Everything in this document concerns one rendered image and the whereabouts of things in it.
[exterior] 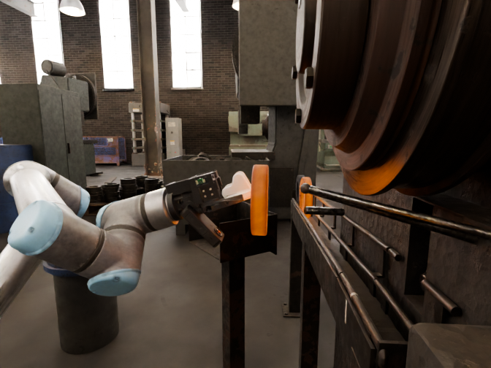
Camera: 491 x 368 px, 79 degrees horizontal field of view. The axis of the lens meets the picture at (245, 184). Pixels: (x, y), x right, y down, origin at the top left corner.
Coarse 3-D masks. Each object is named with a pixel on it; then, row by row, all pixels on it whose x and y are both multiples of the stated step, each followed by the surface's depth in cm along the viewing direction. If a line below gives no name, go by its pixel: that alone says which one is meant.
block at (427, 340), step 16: (416, 336) 26; (432, 336) 25; (448, 336) 25; (464, 336) 25; (480, 336) 25; (416, 352) 25; (432, 352) 24; (448, 352) 23; (464, 352) 23; (480, 352) 23
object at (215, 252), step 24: (216, 216) 114; (240, 216) 116; (192, 240) 110; (240, 240) 90; (264, 240) 94; (240, 264) 101; (240, 288) 102; (240, 312) 103; (240, 336) 105; (240, 360) 106
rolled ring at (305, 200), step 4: (304, 180) 132; (308, 180) 132; (300, 184) 142; (300, 192) 143; (300, 196) 143; (304, 196) 130; (308, 196) 128; (312, 196) 128; (300, 200) 143; (304, 200) 130; (308, 200) 128; (312, 200) 128; (300, 204) 142; (304, 204) 130; (308, 204) 128; (312, 204) 128; (308, 216) 132
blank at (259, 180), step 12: (264, 168) 63; (252, 180) 60; (264, 180) 60; (252, 192) 59; (264, 192) 59; (252, 204) 59; (264, 204) 59; (252, 216) 60; (264, 216) 60; (252, 228) 61; (264, 228) 61
